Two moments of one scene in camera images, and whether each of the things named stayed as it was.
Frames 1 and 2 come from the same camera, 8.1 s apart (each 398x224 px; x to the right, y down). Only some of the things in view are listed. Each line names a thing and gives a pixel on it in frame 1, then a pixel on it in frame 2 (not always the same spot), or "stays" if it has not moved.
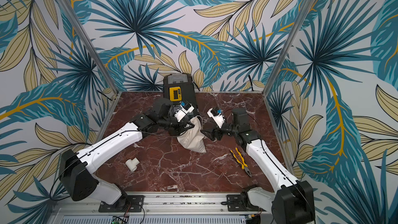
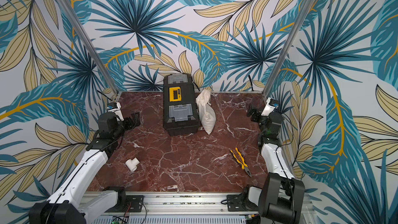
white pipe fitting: [132, 164] stays
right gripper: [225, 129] → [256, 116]
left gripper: [183, 124] → [136, 119]
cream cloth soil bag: [193, 139] → [207, 114]
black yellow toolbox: [179, 87] stays
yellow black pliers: [243, 166] stays
